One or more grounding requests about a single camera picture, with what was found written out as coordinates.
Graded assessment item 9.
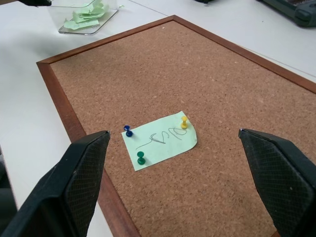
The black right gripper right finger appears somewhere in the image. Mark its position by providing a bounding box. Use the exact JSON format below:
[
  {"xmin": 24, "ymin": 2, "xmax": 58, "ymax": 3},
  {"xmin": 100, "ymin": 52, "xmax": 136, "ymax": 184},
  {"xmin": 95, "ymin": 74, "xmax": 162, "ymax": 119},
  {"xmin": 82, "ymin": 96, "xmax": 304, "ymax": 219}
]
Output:
[{"xmin": 238, "ymin": 127, "xmax": 316, "ymax": 237}]

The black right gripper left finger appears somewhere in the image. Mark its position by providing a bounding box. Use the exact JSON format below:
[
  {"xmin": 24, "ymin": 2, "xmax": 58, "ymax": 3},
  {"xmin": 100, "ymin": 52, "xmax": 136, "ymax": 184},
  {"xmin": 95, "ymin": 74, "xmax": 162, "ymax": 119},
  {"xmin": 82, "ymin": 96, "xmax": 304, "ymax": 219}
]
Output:
[{"xmin": 0, "ymin": 130, "xmax": 111, "ymax": 237}]

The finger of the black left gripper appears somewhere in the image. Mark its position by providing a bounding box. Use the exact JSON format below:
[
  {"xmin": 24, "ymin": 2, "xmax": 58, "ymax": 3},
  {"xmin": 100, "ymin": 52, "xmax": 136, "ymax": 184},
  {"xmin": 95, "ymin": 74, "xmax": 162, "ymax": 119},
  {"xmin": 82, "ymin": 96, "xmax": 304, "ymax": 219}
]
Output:
[{"xmin": 18, "ymin": 0, "xmax": 53, "ymax": 8}]

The blue push pin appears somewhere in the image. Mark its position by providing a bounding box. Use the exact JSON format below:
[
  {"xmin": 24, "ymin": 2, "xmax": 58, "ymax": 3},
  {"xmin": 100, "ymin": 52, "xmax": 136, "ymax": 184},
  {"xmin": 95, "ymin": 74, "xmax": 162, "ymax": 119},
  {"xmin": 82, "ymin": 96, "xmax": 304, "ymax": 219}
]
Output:
[{"xmin": 123, "ymin": 124, "xmax": 134, "ymax": 138}]

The light green paper note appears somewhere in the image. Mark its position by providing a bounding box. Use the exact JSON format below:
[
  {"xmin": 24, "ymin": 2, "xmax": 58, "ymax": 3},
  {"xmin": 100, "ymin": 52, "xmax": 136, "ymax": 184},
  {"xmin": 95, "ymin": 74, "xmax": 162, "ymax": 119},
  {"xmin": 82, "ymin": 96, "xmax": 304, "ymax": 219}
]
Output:
[{"xmin": 121, "ymin": 110, "xmax": 198, "ymax": 172}]

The green push pin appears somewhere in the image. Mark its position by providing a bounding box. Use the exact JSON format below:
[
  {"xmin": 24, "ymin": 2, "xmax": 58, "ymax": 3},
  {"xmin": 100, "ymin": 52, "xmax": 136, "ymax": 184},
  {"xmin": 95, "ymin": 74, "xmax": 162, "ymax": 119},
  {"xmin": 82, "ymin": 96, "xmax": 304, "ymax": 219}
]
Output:
[{"xmin": 136, "ymin": 151, "xmax": 148, "ymax": 166}]

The green paper scrap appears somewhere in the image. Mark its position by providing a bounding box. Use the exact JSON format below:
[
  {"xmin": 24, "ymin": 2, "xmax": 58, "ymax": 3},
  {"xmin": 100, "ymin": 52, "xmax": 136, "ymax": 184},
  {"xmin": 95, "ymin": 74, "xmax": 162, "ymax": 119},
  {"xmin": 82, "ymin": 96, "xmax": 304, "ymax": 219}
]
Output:
[
  {"xmin": 72, "ymin": 0, "xmax": 110, "ymax": 20},
  {"xmin": 63, "ymin": 16, "xmax": 100, "ymax": 31}
]

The clear plastic container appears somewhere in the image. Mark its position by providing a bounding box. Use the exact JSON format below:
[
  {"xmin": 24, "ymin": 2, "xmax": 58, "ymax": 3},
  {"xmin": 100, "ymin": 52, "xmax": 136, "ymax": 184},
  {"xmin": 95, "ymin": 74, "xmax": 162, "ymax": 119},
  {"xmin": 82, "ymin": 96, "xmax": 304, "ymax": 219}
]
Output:
[{"xmin": 48, "ymin": 0, "xmax": 119, "ymax": 36}]

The cork board with wooden frame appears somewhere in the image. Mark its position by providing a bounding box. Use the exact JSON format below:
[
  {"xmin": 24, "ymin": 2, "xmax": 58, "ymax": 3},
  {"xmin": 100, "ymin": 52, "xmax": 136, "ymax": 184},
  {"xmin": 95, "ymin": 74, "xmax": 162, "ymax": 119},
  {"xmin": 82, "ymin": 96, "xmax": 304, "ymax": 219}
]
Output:
[{"xmin": 36, "ymin": 14, "xmax": 316, "ymax": 237}]

